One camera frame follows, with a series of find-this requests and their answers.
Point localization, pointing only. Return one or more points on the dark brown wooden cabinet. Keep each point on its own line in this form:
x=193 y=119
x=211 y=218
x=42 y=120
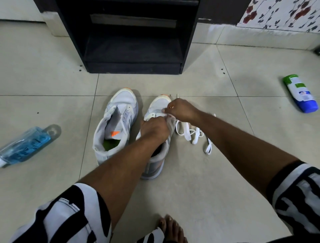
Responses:
x=222 y=11

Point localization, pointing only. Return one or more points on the white floral patterned sheet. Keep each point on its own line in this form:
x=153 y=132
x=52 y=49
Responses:
x=277 y=13

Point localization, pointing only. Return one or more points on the person's left forearm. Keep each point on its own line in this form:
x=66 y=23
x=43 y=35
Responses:
x=120 y=170

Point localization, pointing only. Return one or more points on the green blue white bottle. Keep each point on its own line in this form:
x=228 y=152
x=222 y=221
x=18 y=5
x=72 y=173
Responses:
x=301 y=93

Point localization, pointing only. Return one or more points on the blue transparent bottle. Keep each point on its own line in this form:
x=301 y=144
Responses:
x=25 y=146

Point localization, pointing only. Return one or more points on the grey sneaker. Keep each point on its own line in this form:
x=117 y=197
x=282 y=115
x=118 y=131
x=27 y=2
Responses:
x=122 y=99
x=155 y=167

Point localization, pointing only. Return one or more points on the person's right forearm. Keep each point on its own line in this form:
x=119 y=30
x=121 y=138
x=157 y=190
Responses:
x=250 y=152

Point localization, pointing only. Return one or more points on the person's left hand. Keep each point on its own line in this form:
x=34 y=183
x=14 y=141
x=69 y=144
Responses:
x=156 y=129

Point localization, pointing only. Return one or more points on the person's right foot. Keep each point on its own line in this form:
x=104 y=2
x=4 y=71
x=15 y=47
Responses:
x=172 y=230

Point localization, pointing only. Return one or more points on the black open shelf box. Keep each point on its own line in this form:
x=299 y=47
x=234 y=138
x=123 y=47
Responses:
x=132 y=52

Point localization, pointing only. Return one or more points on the person's right hand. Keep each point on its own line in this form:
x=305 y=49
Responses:
x=182 y=110

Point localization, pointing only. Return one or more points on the zebra striped garment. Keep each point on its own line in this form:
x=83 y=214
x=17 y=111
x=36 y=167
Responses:
x=70 y=215

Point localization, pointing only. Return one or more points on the black metal frame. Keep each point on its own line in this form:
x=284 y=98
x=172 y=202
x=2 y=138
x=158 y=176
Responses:
x=317 y=50

